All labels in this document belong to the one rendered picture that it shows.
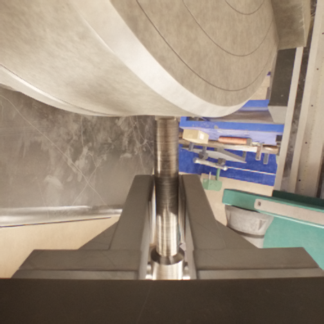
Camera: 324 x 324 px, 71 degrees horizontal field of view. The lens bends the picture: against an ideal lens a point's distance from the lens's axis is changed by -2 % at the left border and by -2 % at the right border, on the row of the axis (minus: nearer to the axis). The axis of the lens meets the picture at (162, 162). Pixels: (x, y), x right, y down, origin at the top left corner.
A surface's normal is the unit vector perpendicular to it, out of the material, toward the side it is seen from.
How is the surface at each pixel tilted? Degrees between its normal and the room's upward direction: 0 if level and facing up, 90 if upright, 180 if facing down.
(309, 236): 90
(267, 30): 90
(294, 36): 11
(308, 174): 90
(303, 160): 90
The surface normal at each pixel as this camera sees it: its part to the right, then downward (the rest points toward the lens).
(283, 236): -0.51, -0.11
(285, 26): -0.29, 0.94
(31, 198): 0.79, 0.14
